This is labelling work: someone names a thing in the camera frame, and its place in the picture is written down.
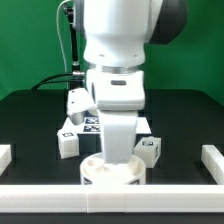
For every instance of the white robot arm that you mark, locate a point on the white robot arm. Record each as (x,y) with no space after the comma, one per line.
(116,32)

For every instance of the white round stool seat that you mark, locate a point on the white round stool seat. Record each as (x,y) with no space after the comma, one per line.
(94,171)

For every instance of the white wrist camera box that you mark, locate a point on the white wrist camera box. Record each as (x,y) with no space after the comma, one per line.
(79,101)

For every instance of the white front fence bar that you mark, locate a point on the white front fence bar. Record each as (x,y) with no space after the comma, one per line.
(128,198)

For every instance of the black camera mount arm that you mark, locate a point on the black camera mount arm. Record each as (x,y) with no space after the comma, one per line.
(74,40)

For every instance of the white right fence bar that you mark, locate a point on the white right fence bar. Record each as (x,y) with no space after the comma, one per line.
(214,162)

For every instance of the white fence bar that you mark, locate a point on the white fence bar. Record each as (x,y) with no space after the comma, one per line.
(128,198)
(5,157)
(214,162)

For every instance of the white marker sheet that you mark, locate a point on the white marker sheet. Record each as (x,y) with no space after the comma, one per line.
(91,126)

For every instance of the white left fence bar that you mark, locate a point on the white left fence bar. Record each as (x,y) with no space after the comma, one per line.
(5,157)

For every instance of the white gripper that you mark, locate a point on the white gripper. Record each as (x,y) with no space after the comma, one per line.
(122,95)

